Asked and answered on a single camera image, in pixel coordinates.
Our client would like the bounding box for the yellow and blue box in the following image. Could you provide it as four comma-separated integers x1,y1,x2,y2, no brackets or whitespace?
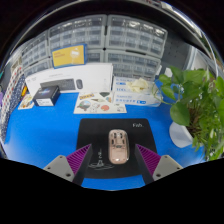
51,43,88,69

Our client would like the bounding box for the grey shelf unit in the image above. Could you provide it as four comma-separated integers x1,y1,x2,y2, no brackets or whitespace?
146,0,218,58

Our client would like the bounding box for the grey large-drawer cabinet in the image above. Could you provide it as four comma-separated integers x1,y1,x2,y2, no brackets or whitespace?
86,49,106,64
23,58,54,78

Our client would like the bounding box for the white plant pot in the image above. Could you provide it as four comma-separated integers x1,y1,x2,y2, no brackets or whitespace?
168,121,194,149

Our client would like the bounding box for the red blue checkered cloth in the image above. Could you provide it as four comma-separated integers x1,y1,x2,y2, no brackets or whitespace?
0,73,26,134

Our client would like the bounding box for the black mouse pad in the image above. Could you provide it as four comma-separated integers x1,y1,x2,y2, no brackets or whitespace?
75,118,158,180

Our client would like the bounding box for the transparent pink computer mouse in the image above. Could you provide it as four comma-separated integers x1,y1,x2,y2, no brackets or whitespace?
107,128,130,165

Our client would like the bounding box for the cartoon sticker sheet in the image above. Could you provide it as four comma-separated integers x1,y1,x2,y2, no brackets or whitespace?
73,91,128,115

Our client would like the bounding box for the white keyboard package box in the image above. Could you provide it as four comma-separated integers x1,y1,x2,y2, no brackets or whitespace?
24,62,114,96

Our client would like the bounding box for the disposable glove box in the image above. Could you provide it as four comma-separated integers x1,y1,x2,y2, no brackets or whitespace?
112,76,163,108

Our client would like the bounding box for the small dark blue box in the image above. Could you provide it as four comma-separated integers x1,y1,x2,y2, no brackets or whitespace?
32,85,61,107

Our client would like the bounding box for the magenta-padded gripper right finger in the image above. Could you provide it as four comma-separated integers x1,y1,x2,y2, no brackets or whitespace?
134,143,184,185

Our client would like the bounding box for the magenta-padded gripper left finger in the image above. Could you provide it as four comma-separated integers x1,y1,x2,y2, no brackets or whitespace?
43,143,94,187

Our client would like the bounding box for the green leafy plant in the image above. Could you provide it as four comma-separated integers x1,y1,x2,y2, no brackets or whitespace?
152,65,224,162

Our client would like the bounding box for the beige woven basket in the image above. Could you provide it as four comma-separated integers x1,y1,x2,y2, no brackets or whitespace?
9,57,24,76

